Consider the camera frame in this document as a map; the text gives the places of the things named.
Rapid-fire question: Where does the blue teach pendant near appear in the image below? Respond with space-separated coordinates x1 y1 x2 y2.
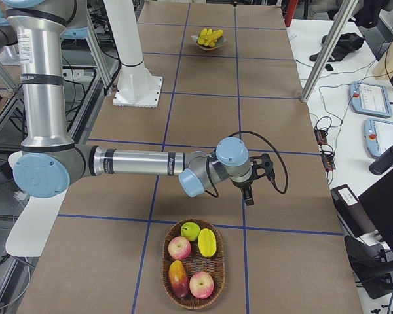
364 118 393 158

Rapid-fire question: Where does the black water bottle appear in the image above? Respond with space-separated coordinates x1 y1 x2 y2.
369 145 393 175

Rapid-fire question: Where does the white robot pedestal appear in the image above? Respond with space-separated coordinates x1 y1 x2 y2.
104 0 163 108

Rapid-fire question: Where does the green apple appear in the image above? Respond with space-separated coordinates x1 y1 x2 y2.
180 222 200 241

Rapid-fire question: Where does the red apple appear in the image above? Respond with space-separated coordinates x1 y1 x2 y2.
168 236 191 260
189 271 214 299

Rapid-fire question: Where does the black monitor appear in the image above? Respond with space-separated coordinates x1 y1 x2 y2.
359 170 393 251

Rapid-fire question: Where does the red apple back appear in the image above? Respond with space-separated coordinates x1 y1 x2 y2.
168 236 191 260

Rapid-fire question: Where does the red apple front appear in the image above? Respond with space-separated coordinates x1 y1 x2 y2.
189 271 214 299

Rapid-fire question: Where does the blue teach pendant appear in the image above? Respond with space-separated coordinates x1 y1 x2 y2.
364 118 393 158
350 81 392 118

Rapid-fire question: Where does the aluminium frame post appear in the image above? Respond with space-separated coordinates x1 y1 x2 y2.
300 0 358 103

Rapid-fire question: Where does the blue teach pendant far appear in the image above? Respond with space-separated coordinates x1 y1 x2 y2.
350 81 392 118

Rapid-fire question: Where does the blue square plate orange rim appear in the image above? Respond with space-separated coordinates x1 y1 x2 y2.
191 35 228 51

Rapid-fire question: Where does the wicker fruit basket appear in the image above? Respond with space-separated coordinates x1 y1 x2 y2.
162 218 225 310

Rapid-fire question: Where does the yellow banana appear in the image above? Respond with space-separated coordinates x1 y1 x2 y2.
203 37 218 48
208 29 223 41
197 36 217 48
198 228 217 257
199 28 213 38

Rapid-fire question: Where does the red yellow mango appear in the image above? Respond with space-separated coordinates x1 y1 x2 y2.
168 260 189 298

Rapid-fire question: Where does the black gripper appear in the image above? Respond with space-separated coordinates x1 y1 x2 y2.
232 179 254 206

